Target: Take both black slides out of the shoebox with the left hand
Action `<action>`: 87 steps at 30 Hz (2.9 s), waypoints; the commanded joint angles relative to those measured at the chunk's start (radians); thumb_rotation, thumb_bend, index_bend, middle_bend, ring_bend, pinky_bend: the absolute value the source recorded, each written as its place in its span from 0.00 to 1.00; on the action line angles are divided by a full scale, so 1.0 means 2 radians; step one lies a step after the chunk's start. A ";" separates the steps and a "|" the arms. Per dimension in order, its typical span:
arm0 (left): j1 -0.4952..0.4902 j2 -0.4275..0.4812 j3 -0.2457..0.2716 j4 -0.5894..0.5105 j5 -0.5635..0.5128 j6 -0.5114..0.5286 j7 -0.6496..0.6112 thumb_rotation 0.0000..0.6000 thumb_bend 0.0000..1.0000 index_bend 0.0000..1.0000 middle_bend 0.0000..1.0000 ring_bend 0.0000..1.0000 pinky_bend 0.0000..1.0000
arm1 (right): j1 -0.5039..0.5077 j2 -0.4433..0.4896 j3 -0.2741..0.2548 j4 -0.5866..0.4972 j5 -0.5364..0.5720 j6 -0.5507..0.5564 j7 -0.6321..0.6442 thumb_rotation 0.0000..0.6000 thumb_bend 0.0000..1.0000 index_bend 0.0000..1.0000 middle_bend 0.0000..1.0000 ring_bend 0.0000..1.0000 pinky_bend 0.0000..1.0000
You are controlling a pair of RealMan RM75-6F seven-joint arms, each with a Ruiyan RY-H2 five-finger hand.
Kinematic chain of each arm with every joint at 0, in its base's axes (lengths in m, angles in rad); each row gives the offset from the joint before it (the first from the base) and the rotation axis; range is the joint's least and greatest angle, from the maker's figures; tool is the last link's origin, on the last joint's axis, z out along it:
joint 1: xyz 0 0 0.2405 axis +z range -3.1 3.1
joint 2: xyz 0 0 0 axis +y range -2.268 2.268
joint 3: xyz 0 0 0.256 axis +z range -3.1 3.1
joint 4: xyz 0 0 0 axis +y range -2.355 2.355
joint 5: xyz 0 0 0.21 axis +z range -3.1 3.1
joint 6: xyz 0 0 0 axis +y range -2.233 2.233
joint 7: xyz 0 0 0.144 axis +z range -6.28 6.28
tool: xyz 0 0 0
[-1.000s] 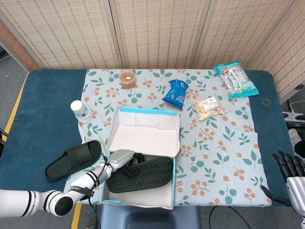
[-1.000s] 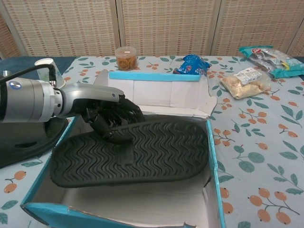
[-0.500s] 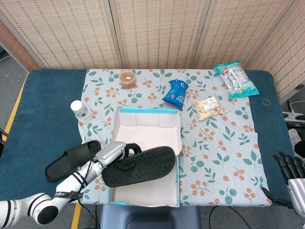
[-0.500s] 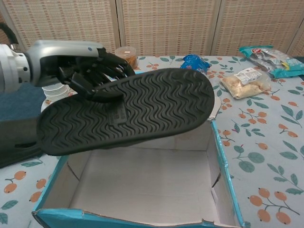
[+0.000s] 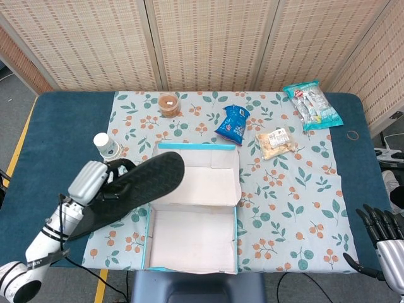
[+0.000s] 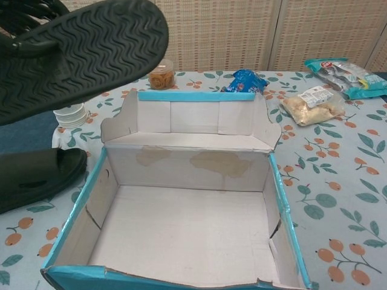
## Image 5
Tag teal snack bag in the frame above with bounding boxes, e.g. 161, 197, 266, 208
282, 80, 344, 133

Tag bamboo folding screen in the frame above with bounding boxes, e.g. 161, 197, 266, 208
0, 0, 404, 136

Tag plastic jar of brown snack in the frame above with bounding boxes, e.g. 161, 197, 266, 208
157, 92, 181, 119

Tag floral tablecloth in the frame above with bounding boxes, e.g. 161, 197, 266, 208
81, 90, 361, 273

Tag blue chair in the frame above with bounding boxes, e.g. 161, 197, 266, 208
130, 271, 266, 303

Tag blue shoe box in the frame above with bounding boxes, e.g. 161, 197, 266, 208
140, 142, 242, 275

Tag clear bag of nuts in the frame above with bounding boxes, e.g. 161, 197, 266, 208
254, 127, 298, 161

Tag white paper cup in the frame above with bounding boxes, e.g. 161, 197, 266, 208
93, 132, 123, 162

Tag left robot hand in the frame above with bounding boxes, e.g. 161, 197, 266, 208
67, 158, 137, 208

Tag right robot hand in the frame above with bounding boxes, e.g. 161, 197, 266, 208
343, 203, 404, 296

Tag white chair base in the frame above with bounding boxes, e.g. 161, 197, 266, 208
374, 132, 404, 163

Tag blue snack bag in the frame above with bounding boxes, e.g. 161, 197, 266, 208
214, 105, 251, 147

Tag black floor cable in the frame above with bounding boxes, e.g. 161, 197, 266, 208
276, 271, 332, 303

